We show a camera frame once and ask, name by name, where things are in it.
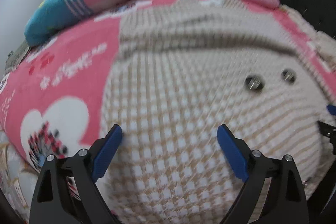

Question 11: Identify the beige white checked knit sweater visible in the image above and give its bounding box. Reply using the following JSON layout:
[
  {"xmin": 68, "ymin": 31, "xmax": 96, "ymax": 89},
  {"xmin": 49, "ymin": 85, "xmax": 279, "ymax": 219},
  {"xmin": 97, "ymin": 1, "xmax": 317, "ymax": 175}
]
[{"xmin": 101, "ymin": 0, "xmax": 335, "ymax": 223}]

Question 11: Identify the pink floral bed sheet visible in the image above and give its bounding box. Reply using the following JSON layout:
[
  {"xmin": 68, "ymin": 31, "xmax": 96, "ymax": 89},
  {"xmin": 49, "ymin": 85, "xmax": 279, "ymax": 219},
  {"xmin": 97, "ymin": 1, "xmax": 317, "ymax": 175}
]
[{"xmin": 1, "ymin": 0, "xmax": 335, "ymax": 169}]

